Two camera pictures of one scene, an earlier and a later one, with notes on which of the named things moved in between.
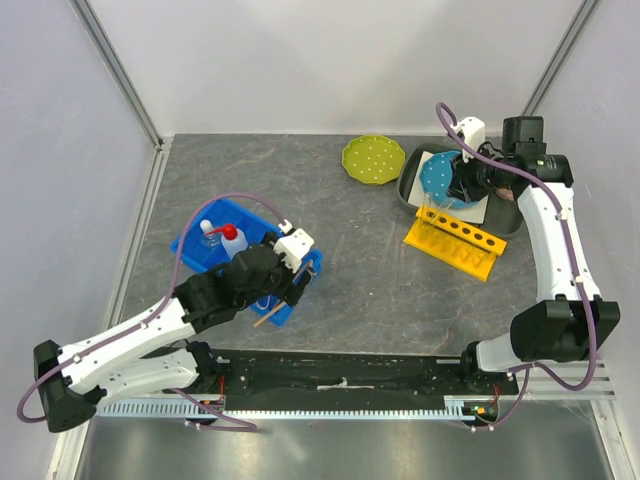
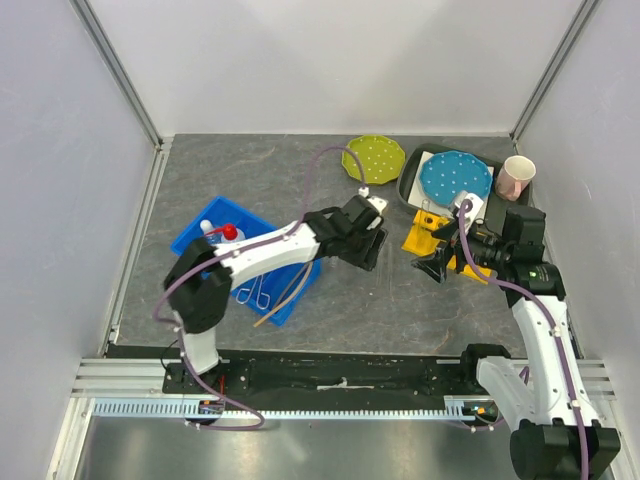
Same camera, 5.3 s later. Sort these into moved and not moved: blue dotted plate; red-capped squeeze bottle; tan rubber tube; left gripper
Moved: left gripper
Not moved: red-capped squeeze bottle; blue dotted plate; tan rubber tube
